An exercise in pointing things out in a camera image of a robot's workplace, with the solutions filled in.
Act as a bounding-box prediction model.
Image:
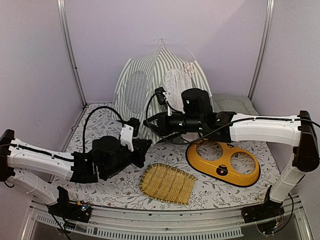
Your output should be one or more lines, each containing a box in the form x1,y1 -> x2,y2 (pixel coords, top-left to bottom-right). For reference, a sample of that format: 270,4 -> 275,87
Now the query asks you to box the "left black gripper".
102,140 -> 152,180

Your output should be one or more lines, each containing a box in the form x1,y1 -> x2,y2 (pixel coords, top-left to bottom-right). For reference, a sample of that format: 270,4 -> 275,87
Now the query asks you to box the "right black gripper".
144,110 -> 204,136

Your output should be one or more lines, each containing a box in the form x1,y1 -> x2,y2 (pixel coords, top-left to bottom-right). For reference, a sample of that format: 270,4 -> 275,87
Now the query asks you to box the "striped green white pet tent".
113,38 -> 213,146

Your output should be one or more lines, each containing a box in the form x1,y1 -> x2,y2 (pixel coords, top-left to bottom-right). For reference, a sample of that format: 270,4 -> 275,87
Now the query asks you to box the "checkered grey cushion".
212,94 -> 259,116

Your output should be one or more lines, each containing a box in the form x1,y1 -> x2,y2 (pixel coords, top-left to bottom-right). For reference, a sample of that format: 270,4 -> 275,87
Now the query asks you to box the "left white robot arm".
0,129 -> 152,217

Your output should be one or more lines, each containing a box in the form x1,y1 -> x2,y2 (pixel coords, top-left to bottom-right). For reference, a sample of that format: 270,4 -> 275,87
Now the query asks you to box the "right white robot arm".
143,88 -> 320,218

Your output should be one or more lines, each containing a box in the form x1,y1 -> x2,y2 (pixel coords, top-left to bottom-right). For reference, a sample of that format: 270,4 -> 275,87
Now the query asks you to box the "woven bamboo tray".
139,163 -> 197,205

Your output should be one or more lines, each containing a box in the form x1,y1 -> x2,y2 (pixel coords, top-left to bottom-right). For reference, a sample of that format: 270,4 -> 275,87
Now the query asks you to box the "yellow double bowl holder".
185,141 -> 261,188

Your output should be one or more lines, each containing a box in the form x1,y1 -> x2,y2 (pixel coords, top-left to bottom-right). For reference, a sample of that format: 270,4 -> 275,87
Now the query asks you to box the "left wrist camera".
120,117 -> 141,152

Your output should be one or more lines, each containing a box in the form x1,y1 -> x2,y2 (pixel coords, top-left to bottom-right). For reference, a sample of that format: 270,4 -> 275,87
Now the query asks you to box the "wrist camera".
154,87 -> 173,117
120,117 -> 141,152

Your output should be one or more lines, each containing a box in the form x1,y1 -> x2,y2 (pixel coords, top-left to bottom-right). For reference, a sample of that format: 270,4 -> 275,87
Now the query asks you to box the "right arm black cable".
145,93 -> 233,145

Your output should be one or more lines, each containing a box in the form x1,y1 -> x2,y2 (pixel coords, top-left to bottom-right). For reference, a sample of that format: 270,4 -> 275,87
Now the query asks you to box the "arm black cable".
145,93 -> 233,145
82,105 -> 126,156

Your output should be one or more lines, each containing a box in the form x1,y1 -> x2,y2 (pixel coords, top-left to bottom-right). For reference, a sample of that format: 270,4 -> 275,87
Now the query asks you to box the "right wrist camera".
154,87 -> 173,117

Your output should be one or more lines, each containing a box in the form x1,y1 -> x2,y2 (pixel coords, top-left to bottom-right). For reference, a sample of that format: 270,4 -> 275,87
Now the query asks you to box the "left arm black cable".
82,105 -> 126,156

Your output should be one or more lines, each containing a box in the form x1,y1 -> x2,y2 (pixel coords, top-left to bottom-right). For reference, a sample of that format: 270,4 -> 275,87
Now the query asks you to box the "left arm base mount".
48,186 -> 92,223

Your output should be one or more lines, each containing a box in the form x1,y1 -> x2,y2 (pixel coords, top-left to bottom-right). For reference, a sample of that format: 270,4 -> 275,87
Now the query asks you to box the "front aluminium rail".
21,195 -> 314,240

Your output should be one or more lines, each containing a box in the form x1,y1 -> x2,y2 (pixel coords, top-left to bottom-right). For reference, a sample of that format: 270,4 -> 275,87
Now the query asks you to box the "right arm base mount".
241,186 -> 285,235

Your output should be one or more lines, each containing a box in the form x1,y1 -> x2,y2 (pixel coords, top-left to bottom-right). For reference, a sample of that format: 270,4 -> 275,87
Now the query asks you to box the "left aluminium frame post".
56,0 -> 87,108

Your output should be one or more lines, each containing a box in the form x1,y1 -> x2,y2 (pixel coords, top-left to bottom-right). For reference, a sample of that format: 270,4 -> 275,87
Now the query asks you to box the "aluminium frame post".
56,0 -> 87,108
247,0 -> 275,101

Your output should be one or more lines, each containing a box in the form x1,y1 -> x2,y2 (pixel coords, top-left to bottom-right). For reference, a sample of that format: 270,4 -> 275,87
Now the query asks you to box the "right aluminium frame post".
247,0 -> 275,101

